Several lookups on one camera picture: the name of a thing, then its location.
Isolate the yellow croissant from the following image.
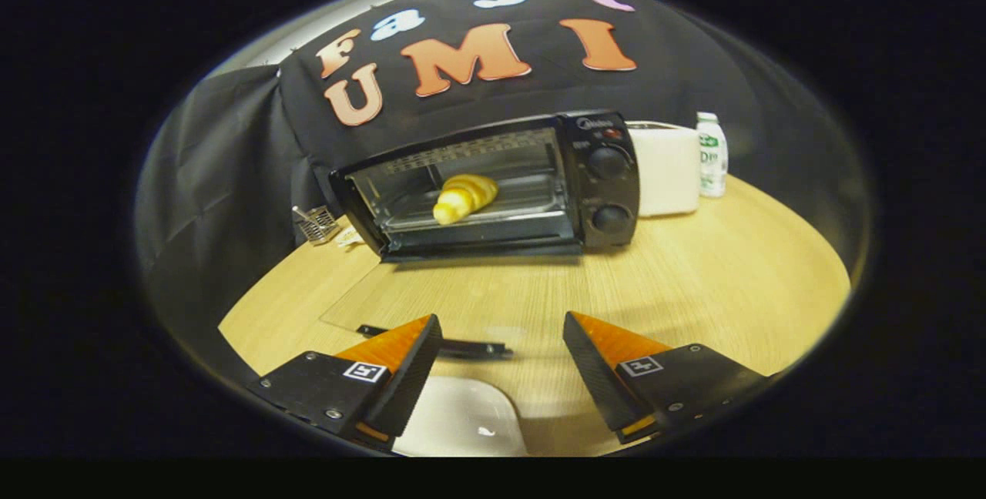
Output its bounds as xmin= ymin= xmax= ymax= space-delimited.
xmin=432 ymin=173 xmax=499 ymax=226

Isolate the black backdrop cloth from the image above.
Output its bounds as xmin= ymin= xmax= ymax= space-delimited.
xmin=135 ymin=0 xmax=871 ymax=377

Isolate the black toaster oven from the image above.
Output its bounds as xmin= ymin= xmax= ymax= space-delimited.
xmin=320 ymin=110 xmax=642 ymax=361

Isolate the white bread toaster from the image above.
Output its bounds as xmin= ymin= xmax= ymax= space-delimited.
xmin=625 ymin=121 xmax=702 ymax=218

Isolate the wire mesh utensil holder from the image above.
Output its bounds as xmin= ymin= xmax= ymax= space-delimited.
xmin=291 ymin=205 xmax=341 ymax=245

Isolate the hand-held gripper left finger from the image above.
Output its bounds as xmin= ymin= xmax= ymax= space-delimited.
xmin=246 ymin=313 xmax=444 ymax=450

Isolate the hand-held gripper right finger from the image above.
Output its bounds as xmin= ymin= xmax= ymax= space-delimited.
xmin=562 ymin=310 xmax=771 ymax=444

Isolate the plastic bottle green label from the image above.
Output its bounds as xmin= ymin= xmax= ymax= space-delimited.
xmin=696 ymin=112 xmax=729 ymax=199

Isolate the white plate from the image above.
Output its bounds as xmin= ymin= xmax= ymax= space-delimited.
xmin=391 ymin=376 xmax=528 ymax=457

